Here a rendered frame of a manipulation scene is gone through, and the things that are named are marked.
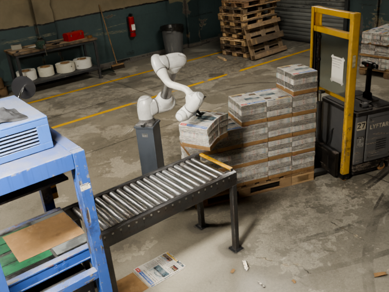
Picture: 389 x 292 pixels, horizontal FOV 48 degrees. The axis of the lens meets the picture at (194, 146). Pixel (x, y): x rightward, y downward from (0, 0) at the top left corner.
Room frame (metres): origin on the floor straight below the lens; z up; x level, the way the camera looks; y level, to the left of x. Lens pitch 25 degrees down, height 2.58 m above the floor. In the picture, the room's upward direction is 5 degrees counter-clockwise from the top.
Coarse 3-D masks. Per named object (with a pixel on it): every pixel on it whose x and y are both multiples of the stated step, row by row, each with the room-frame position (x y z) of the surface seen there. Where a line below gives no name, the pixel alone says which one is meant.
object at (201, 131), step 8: (192, 120) 3.60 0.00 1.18; (200, 120) 3.58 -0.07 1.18; (208, 120) 3.56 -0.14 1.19; (184, 128) 3.54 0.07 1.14; (192, 128) 3.49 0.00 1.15; (200, 128) 3.45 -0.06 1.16; (208, 128) 3.44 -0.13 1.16; (184, 136) 3.57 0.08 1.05; (192, 136) 3.52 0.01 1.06; (200, 136) 3.47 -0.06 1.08; (208, 136) 3.44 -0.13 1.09; (216, 136) 3.56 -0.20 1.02; (200, 144) 3.49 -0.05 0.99; (208, 144) 3.45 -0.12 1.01
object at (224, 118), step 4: (212, 112) 3.75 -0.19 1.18; (216, 112) 3.75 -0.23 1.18; (220, 112) 3.76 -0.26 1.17; (224, 112) 3.76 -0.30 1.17; (220, 116) 3.62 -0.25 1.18; (224, 116) 3.68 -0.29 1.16; (220, 120) 3.62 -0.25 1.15; (224, 120) 3.68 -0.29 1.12; (220, 124) 3.62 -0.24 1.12; (224, 124) 3.68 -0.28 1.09; (220, 128) 3.62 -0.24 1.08; (224, 128) 3.68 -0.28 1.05; (220, 132) 3.62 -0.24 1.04; (224, 132) 3.68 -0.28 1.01
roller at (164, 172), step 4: (164, 172) 3.41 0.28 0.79; (168, 172) 3.39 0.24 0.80; (168, 176) 3.35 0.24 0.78; (172, 176) 3.32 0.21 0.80; (176, 176) 3.31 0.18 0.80; (176, 180) 3.26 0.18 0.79; (180, 180) 3.23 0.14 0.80; (180, 184) 3.21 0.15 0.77; (184, 184) 3.17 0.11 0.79; (188, 184) 3.15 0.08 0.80; (188, 188) 3.12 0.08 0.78; (192, 188) 3.09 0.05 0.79
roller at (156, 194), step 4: (140, 180) 3.29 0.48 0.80; (140, 184) 3.24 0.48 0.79; (144, 184) 3.21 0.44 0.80; (144, 188) 3.18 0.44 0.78; (148, 188) 3.15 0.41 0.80; (152, 188) 3.14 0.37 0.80; (148, 192) 3.14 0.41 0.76; (152, 192) 3.09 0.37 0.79; (156, 192) 3.06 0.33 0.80; (156, 196) 3.03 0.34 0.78; (160, 196) 3.00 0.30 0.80; (164, 196) 2.99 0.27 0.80; (160, 200) 2.99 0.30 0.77; (164, 200) 2.95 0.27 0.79
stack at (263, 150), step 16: (240, 128) 4.17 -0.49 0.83; (256, 128) 4.23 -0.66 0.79; (272, 128) 4.28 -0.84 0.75; (288, 128) 4.33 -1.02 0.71; (224, 144) 4.12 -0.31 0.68; (256, 144) 4.23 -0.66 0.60; (272, 144) 4.27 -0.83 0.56; (288, 144) 4.33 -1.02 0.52; (208, 160) 4.07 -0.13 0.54; (224, 160) 4.11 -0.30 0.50; (240, 160) 4.17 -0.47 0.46; (272, 160) 4.28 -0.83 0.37; (288, 160) 4.33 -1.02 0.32; (240, 176) 4.17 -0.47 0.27; (256, 176) 4.22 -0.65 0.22; (288, 176) 4.32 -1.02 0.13; (224, 192) 4.11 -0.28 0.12; (240, 192) 4.16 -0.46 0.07; (256, 192) 4.22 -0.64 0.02
